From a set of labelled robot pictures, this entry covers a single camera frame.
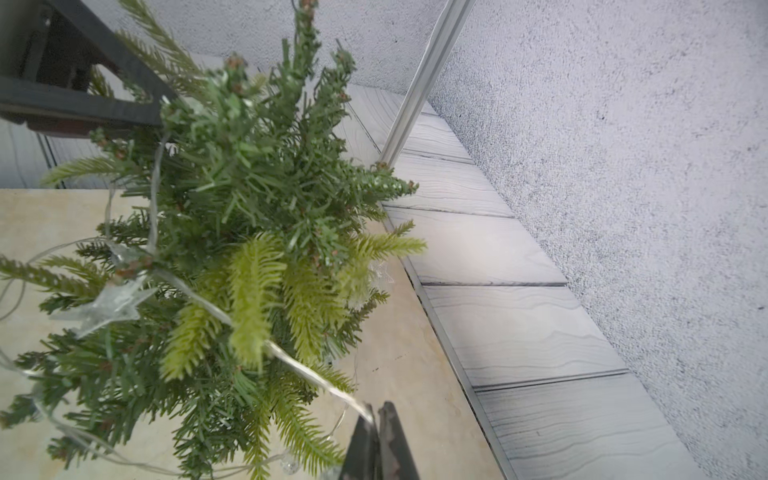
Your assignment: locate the clear fairy light wire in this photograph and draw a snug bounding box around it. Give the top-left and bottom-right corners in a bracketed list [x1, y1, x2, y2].
[0, 131, 397, 480]

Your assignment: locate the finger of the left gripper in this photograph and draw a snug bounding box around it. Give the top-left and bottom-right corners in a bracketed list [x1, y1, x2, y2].
[46, 0, 177, 102]
[1, 76, 162, 129]

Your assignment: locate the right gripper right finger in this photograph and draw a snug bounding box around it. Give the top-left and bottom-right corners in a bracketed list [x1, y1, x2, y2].
[379, 401, 420, 480]

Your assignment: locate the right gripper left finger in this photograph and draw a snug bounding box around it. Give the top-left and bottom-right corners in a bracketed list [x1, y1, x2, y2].
[337, 415, 380, 480]

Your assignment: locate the fern tree wooden base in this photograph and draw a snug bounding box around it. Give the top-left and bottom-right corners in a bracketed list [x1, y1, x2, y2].
[1, 1, 426, 479]

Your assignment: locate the aluminium corner post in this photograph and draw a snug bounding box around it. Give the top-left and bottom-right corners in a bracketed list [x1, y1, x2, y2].
[379, 0, 475, 169]

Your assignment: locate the beige table mat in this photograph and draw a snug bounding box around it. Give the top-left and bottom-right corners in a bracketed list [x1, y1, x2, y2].
[1, 189, 501, 479]

